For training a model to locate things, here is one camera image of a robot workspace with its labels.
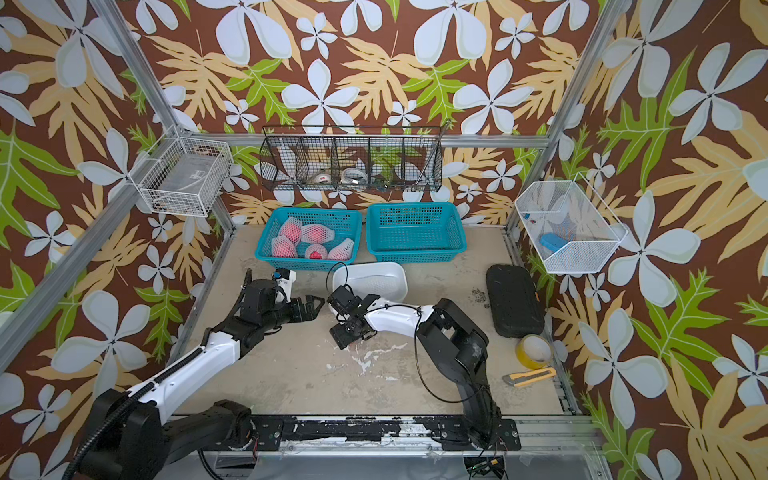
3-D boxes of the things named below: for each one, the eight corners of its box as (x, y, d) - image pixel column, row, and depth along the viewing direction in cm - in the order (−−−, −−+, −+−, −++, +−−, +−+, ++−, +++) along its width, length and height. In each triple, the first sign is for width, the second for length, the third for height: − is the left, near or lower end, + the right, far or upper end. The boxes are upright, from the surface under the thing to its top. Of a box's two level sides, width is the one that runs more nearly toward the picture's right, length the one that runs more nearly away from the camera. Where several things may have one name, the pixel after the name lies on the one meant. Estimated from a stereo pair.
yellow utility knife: (506, 388, 84) (509, 385, 82) (501, 376, 86) (504, 374, 84) (555, 378, 86) (558, 376, 84) (549, 367, 88) (552, 365, 86)
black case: (494, 341, 92) (501, 332, 86) (478, 275, 107) (483, 263, 102) (543, 341, 92) (553, 332, 86) (519, 275, 107) (527, 263, 102)
